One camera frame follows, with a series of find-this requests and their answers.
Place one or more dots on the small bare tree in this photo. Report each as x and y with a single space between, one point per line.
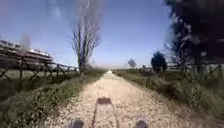
131 63

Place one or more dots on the pale gravel path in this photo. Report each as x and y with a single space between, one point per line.
113 86

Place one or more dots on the tall bare tree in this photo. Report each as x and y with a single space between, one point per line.
83 43

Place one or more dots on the small dark tree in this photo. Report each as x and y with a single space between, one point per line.
158 61

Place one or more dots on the robot's own part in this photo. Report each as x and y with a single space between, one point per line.
77 124
141 124

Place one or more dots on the dry grass verge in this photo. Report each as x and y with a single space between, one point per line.
186 90

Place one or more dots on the long low building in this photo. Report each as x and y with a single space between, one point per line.
33 55

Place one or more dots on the weedy grass verge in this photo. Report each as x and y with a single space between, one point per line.
36 100

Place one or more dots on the wooden cross-braced fence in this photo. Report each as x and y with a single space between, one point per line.
21 66

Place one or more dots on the group of dark trees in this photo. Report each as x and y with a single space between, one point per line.
200 30

